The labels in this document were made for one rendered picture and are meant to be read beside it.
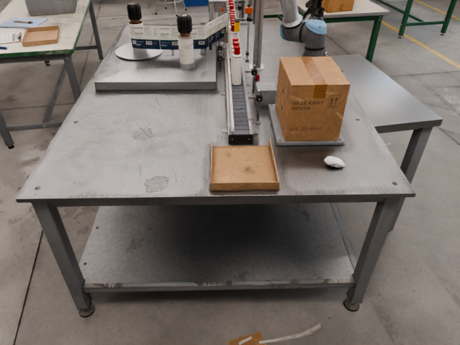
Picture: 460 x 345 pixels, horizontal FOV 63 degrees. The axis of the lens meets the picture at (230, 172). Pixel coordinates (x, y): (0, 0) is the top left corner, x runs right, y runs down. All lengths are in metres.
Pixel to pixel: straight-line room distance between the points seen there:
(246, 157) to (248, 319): 0.87
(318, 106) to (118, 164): 0.86
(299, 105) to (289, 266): 0.83
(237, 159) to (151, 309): 0.96
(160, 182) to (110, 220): 0.83
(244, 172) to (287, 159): 0.21
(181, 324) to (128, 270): 0.38
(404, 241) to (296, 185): 1.26
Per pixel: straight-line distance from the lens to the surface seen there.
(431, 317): 2.31
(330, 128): 1.70
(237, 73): 2.07
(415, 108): 2.21
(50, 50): 3.07
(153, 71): 2.31
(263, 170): 1.54
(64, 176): 1.64
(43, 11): 3.96
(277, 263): 1.99
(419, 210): 2.87
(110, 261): 2.07
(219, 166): 1.55
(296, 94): 1.58
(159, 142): 1.73
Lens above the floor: 1.77
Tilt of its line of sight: 38 degrees down
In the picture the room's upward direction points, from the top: straight up
